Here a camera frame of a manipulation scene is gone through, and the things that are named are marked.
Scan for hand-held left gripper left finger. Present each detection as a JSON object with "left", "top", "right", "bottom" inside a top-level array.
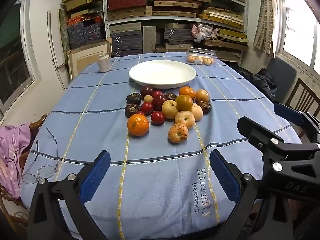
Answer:
[{"left": 28, "top": 150, "right": 111, "bottom": 240}]

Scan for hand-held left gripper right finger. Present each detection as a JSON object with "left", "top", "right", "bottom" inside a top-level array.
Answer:
[{"left": 209, "top": 149, "right": 288, "bottom": 240}]

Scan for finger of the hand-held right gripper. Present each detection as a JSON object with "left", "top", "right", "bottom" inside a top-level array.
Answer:
[
  {"left": 274, "top": 102, "right": 320, "bottom": 144},
  {"left": 237, "top": 117, "right": 320, "bottom": 160}
]

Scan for pale round fruit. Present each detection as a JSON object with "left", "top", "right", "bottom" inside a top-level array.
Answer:
[{"left": 190, "top": 104, "right": 203, "bottom": 122}]

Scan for spotted orange fruit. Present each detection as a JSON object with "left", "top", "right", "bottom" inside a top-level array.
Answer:
[{"left": 194, "top": 89, "right": 210, "bottom": 103}]

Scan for orange mandarin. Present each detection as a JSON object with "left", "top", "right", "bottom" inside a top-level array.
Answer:
[
  {"left": 127, "top": 114, "right": 150, "bottom": 137},
  {"left": 178, "top": 86, "right": 196, "bottom": 100}
]

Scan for striped pale persimmon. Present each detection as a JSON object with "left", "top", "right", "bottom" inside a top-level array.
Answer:
[{"left": 168, "top": 123, "right": 188, "bottom": 144}]

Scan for yellow-green mandarin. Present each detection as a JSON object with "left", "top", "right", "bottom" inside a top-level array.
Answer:
[{"left": 175, "top": 94, "right": 194, "bottom": 112}]

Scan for pale yellow pear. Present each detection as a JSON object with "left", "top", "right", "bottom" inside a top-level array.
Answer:
[{"left": 161, "top": 100, "right": 179, "bottom": 120}]

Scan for dark red plum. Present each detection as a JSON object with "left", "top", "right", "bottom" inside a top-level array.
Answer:
[
  {"left": 152, "top": 95, "right": 167, "bottom": 111},
  {"left": 140, "top": 85, "right": 155, "bottom": 97}
]

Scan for white oval plate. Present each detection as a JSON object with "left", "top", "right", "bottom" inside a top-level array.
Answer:
[{"left": 129, "top": 60, "right": 197, "bottom": 89}]

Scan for blue-grey chair cushion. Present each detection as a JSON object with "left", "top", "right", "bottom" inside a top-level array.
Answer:
[{"left": 266, "top": 56, "right": 297, "bottom": 103}]

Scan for black jacket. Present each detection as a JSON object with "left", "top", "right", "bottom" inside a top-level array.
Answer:
[{"left": 236, "top": 66, "right": 278, "bottom": 100}]

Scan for blue checked tablecloth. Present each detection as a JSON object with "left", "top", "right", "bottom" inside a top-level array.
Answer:
[{"left": 21, "top": 52, "right": 300, "bottom": 240}]

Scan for bright window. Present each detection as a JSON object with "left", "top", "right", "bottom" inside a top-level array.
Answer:
[{"left": 275, "top": 0, "right": 320, "bottom": 73}]

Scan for pink cloth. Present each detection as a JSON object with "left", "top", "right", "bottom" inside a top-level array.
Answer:
[{"left": 0, "top": 124, "right": 32, "bottom": 200}]

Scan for clear plastic clamshell box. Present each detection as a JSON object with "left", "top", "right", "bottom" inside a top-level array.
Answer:
[{"left": 186, "top": 47, "right": 217, "bottom": 66}]

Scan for beige patterned curtain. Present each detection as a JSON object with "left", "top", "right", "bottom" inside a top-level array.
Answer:
[{"left": 253, "top": 0, "right": 282, "bottom": 58}]

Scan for white drink can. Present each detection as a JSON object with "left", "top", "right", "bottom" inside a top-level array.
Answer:
[{"left": 97, "top": 54, "right": 112, "bottom": 73}]

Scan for crumpled pink plastic bag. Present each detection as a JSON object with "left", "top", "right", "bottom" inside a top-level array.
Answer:
[{"left": 191, "top": 22, "right": 219, "bottom": 43}]

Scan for beige framed panel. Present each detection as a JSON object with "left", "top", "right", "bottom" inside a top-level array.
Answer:
[{"left": 67, "top": 38, "right": 113, "bottom": 80}]

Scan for stack of dark grey boxes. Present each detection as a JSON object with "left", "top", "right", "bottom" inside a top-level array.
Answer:
[
  {"left": 164, "top": 28, "right": 195, "bottom": 48},
  {"left": 110, "top": 22, "right": 143, "bottom": 57}
]

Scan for white panel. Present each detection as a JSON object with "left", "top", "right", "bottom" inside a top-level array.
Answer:
[{"left": 47, "top": 10, "right": 67, "bottom": 68}]

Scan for grey woven upright board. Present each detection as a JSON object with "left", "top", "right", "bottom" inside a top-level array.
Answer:
[{"left": 143, "top": 26, "right": 157, "bottom": 53}]

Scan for stack of patterned blue boxes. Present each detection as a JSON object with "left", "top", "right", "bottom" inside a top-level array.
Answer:
[{"left": 66, "top": 15, "right": 105, "bottom": 49}]

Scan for dark window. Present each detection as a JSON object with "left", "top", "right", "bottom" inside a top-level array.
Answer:
[{"left": 0, "top": 0, "right": 42, "bottom": 113}]

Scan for shelf of stacked flat boxes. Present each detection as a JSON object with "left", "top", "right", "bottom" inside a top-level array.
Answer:
[{"left": 62, "top": 0, "right": 249, "bottom": 63}]

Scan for wire-rimmed eyeglasses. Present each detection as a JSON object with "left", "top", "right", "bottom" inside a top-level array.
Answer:
[{"left": 22, "top": 127, "right": 59, "bottom": 184}]

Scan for thin black cord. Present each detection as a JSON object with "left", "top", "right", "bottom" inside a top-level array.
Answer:
[{"left": 5, "top": 147, "right": 29, "bottom": 170}]

